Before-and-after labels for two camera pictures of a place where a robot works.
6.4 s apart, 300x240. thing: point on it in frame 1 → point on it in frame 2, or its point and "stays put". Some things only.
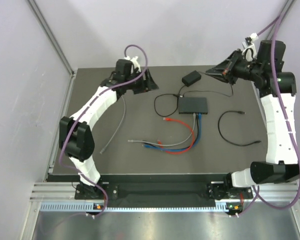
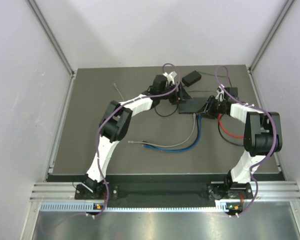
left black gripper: [150, 83] → [178, 96]
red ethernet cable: [191, 129] → [226, 131]
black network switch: [198, 105] stays put
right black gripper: [221, 70] → [211, 100]
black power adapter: [191, 78] stays put
